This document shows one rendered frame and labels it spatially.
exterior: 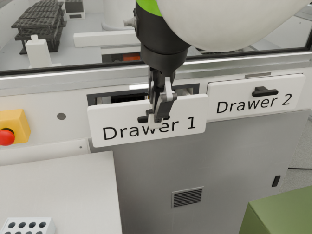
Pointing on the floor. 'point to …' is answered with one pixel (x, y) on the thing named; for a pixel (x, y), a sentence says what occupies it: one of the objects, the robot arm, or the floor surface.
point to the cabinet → (191, 172)
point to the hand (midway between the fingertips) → (156, 117)
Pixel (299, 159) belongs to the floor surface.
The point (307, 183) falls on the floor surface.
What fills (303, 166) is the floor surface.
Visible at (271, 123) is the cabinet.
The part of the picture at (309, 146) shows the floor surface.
